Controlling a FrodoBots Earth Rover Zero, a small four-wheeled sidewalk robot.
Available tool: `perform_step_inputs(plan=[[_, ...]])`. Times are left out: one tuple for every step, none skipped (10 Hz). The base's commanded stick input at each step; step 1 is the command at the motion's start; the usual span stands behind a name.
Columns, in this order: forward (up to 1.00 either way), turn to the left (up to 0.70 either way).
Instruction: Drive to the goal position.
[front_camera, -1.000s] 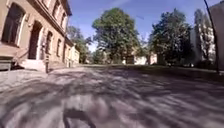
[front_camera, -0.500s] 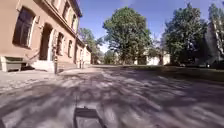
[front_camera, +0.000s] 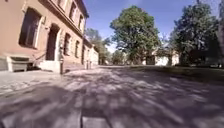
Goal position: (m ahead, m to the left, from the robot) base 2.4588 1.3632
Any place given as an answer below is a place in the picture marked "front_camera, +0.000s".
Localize beige low building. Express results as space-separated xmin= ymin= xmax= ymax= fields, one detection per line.
xmin=83 ymin=38 xmax=100 ymax=69

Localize slender green tree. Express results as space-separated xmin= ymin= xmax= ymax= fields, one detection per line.
xmin=85 ymin=28 xmax=113 ymax=66

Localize grey cobblestone street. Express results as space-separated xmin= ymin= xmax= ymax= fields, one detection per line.
xmin=0 ymin=64 xmax=224 ymax=128

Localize big round green tree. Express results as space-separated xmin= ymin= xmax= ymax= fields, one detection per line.
xmin=109 ymin=4 xmax=162 ymax=66

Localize dark bollard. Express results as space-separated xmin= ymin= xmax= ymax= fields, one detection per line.
xmin=59 ymin=58 xmax=65 ymax=75

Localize white low building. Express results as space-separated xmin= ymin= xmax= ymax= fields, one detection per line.
xmin=141 ymin=49 xmax=181 ymax=67

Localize pale stone steps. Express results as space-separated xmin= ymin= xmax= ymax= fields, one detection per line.
xmin=37 ymin=59 xmax=86 ymax=74

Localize shaded grass area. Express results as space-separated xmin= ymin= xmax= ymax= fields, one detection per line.
xmin=129 ymin=64 xmax=224 ymax=83

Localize tan brick building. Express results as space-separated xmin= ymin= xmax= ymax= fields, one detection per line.
xmin=0 ymin=0 xmax=90 ymax=74

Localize big dark green tree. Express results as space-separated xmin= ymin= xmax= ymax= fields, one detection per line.
xmin=169 ymin=1 xmax=223 ymax=67

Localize short post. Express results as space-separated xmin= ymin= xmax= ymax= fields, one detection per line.
xmin=85 ymin=60 xmax=92 ymax=70

